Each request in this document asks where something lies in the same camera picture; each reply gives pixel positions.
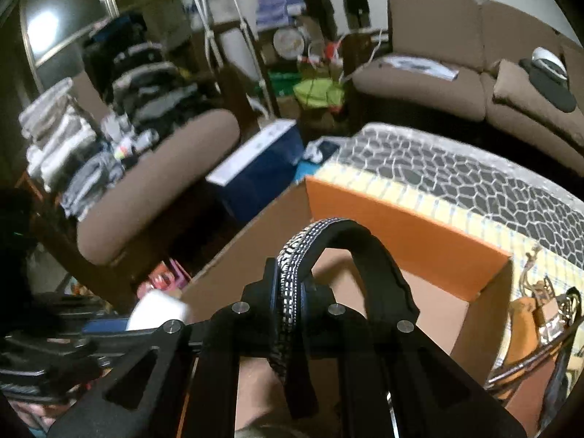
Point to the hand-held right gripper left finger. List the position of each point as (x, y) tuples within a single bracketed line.
[(258, 319)]

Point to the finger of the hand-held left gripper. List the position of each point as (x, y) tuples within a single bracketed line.
[(109, 335)]

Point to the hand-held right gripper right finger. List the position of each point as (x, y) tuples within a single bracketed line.
[(319, 324)]

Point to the silver white cylindrical can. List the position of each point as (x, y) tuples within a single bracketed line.
[(155, 308)]

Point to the orange cardboard box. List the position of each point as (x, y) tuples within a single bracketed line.
[(410, 237)]

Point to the pink packaged item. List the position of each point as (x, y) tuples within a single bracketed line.
[(162, 280)]

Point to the blue white carton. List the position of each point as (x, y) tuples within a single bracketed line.
[(264, 164)]

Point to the white blue cloth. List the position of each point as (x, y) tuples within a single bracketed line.
[(319, 151)]

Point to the yellow plaid cloth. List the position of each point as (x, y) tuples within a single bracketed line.
[(456, 210)]

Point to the brown armchair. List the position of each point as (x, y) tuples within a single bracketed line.
[(182, 146)]

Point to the orange leather pouch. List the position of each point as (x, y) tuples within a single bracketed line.
[(524, 324)]

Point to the green bag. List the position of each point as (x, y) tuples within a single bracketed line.
[(319, 93)]

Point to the stack of folded clothes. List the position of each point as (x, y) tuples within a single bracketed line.
[(137, 86)]

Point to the white papers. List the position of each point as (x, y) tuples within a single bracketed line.
[(419, 66)]

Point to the round pale disc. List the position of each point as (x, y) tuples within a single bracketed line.
[(290, 42)]

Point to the white metal rack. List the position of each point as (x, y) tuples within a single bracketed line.
[(219, 32)]

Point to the brown cushion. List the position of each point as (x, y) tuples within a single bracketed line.
[(515, 96)]

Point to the stack of blue boxes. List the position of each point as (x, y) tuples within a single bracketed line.
[(279, 9)]

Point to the black speaker box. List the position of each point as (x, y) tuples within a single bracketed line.
[(357, 7), (319, 4)]

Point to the gold framed glass panel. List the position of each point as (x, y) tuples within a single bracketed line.
[(59, 18)]

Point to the brown sofa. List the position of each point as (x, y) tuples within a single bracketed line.
[(433, 18)]

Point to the black mouse pad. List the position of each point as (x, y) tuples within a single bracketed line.
[(552, 91)]

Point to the white grey cap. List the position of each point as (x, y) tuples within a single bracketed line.
[(550, 59)]

